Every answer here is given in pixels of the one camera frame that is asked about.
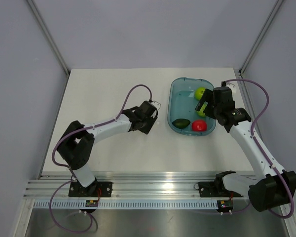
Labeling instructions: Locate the small circuit board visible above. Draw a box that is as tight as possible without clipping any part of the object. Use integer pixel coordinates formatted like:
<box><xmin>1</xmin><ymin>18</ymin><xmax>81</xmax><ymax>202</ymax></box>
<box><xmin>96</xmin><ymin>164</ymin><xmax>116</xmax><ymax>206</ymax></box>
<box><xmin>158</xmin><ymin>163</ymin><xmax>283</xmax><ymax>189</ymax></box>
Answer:
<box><xmin>217</xmin><ymin>200</ymin><xmax>234</xmax><ymax>212</ymax></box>
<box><xmin>85</xmin><ymin>200</ymin><xmax>99</xmax><ymax>207</ymax></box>

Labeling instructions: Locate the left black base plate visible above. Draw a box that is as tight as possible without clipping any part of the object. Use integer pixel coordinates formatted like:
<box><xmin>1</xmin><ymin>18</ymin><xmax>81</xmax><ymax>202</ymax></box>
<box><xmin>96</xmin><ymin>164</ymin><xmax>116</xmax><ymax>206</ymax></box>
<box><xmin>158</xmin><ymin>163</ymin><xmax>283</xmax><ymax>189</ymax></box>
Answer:
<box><xmin>68</xmin><ymin>181</ymin><xmax>113</xmax><ymax>198</ymax></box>

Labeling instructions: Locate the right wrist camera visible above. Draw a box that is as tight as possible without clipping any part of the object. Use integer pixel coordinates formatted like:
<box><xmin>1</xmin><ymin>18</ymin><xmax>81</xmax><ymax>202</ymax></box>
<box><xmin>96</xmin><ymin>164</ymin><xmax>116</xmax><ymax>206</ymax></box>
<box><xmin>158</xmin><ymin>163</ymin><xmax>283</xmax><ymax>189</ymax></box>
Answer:
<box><xmin>226</xmin><ymin>82</ymin><xmax>237</xmax><ymax>94</ymax></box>

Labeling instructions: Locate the right small circuit board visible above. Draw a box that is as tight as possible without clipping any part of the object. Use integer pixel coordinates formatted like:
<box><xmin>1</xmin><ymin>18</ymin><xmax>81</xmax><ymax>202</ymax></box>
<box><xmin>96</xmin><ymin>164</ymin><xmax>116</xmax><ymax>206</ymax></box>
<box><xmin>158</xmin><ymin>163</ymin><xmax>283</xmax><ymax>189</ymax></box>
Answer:
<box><xmin>217</xmin><ymin>200</ymin><xmax>234</xmax><ymax>212</ymax></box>

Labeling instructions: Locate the dark green avocado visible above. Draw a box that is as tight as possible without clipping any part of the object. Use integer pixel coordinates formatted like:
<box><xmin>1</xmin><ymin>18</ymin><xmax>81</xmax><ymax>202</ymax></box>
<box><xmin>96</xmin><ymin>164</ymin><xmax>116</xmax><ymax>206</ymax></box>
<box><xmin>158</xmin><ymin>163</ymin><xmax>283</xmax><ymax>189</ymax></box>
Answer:
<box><xmin>172</xmin><ymin>118</ymin><xmax>190</xmax><ymax>129</ymax></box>

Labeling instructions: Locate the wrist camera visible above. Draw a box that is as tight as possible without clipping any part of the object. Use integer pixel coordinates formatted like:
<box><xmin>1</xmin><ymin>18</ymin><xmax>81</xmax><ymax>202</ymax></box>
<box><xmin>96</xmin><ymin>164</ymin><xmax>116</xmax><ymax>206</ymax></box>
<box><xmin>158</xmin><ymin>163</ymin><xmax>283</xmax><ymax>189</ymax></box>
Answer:
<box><xmin>226</xmin><ymin>82</ymin><xmax>237</xmax><ymax>94</ymax></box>
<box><xmin>150</xmin><ymin>101</ymin><xmax>161</xmax><ymax>111</ymax></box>

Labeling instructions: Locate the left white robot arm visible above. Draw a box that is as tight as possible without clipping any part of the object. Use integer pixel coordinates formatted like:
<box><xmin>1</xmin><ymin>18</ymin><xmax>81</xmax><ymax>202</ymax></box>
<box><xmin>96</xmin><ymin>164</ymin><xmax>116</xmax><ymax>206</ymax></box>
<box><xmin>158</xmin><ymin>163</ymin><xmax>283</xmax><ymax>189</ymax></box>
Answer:
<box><xmin>56</xmin><ymin>101</ymin><xmax>161</xmax><ymax>198</ymax></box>

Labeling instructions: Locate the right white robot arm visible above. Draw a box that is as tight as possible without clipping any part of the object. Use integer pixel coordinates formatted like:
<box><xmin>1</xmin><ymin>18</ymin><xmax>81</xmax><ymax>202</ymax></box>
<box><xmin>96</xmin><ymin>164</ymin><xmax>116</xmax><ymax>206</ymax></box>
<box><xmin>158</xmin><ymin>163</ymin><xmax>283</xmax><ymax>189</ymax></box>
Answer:
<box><xmin>195</xmin><ymin>86</ymin><xmax>296</xmax><ymax>217</ymax></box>

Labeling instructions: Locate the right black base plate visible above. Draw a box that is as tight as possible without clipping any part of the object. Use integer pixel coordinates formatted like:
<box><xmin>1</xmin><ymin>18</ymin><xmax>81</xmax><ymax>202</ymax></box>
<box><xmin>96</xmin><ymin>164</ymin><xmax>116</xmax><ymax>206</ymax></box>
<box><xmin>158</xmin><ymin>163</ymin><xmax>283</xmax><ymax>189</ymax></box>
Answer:
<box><xmin>193</xmin><ymin>181</ymin><xmax>243</xmax><ymax>198</ymax></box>

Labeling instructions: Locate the yellow-green bumpy fruit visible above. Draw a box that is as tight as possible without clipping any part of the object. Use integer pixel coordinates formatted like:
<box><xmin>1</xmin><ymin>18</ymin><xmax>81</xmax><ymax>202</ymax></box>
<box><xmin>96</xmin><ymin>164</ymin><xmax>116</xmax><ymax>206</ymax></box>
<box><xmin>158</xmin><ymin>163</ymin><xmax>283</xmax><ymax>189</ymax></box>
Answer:
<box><xmin>196</xmin><ymin>104</ymin><xmax>207</xmax><ymax>118</ymax></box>

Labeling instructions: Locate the teal plastic tray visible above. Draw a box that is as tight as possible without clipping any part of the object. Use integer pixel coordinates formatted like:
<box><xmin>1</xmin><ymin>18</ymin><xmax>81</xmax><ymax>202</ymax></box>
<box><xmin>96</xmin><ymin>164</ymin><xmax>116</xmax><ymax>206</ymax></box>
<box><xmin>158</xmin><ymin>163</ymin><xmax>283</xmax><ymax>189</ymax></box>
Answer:
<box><xmin>167</xmin><ymin>78</ymin><xmax>216</xmax><ymax>136</ymax></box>

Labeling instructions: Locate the red apple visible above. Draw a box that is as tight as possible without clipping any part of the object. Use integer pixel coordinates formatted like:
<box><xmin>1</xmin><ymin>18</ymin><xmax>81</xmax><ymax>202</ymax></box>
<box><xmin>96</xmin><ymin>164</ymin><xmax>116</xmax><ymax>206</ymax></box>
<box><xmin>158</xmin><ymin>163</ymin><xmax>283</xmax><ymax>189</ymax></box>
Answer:
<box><xmin>191</xmin><ymin>119</ymin><xmax>208</xmax><ymax>132</ymax></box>

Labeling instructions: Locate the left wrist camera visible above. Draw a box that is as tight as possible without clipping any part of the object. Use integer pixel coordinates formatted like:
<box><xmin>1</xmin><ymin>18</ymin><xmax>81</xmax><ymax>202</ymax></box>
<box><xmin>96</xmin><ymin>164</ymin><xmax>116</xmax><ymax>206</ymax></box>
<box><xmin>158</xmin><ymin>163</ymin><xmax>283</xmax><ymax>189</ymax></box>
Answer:
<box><xmin>150</xmin><ymin>101</ymin><xmax>161</xmax><ymax>111</ymax></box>

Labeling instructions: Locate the aluminium mounting rail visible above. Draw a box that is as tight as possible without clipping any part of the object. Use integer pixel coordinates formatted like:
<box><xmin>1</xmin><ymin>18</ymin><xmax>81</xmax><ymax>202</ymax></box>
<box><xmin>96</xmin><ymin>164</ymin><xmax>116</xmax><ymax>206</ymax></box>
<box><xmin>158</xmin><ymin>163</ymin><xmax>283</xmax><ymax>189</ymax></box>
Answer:
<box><xmin>23</xmin><ymin>172</ymin><xmax>257</xmax><ymax>199</ymax></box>

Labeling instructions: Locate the left small circuit board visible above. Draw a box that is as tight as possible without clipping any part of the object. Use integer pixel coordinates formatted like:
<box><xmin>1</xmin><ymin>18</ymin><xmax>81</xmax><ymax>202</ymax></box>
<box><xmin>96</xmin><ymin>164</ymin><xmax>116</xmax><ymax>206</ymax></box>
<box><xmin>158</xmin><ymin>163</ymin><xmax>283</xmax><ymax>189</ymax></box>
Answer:
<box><xmin>85</xmin><ymin>200</ymin><xmax>99</xmax><ymax>207</ymax></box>

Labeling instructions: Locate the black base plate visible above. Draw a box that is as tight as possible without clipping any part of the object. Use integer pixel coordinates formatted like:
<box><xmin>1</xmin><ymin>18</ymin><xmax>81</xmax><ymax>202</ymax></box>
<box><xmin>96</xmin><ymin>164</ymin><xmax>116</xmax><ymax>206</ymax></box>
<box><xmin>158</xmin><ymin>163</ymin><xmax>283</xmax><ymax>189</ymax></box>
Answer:
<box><xmin>193</xmin><ymin>181</ymin><xmax>243</xmax><ymax>198</ymax></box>
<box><xmin>68</xmin><ymin>181</ymin><xmax>113</xmax><ymax>198</ymax></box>

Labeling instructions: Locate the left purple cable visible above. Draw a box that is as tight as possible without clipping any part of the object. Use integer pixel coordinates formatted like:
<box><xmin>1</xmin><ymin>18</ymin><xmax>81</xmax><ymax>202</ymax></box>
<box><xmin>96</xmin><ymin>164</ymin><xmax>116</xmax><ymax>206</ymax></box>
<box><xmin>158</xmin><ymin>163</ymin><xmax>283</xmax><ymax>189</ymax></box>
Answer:
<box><xmin>50</xmin><ymin>84</ymin><xmax>153</xmax><ymax>233</ymax></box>

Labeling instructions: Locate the right aluminium frame post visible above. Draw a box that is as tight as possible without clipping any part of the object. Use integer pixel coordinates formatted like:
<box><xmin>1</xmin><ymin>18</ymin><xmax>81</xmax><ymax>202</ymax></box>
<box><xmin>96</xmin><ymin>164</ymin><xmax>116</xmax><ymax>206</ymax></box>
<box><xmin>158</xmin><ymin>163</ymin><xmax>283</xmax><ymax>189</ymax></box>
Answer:
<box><xmin>238</xmin><ymin>0</ymin><xmax>286</xmax><ymax>77</ymax></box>

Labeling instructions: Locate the left aluminium frame post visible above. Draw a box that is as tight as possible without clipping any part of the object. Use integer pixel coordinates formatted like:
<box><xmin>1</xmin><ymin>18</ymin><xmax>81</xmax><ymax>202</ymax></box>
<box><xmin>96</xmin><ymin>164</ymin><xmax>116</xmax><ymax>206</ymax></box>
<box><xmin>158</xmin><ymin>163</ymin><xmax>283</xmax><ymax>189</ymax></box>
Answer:
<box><xmin>25</xmin><ymin>0</ymin><xmax>71</xmax><ymax>78</ymax></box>

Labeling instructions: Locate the aluminium frame post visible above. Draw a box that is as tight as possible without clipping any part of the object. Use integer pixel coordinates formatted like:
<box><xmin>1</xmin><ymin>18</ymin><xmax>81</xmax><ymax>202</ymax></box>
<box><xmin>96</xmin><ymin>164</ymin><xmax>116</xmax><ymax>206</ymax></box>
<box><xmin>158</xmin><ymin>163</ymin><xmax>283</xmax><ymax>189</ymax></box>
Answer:
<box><xmin>238</xmin><ymin>0</ymin><xmax>286</xmax><ymax>77</ymax></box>
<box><xmin>25</xmin><ymin>0</ymin><xmax>71</xmax><ymax>78</ymax></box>

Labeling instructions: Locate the white slotted cable duct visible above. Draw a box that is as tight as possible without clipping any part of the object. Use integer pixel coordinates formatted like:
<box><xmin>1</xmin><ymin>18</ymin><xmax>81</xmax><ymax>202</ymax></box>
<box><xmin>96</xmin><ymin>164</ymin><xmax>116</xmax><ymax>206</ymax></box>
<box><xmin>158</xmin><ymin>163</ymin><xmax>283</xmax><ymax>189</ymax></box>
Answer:
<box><xmin>34</xmin><ymin>199</ymin><xmax>218</xmax><ymax>210</ymax></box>

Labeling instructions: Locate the green apple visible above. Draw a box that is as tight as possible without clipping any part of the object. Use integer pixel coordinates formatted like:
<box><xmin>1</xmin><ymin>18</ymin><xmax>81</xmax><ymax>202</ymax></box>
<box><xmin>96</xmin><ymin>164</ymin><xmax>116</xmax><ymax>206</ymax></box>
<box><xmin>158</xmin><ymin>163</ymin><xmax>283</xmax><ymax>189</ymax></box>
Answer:
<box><xmin>194</xmin><ymin>87</ymin><xmax>206</xmax><ymax>101</ymax></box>

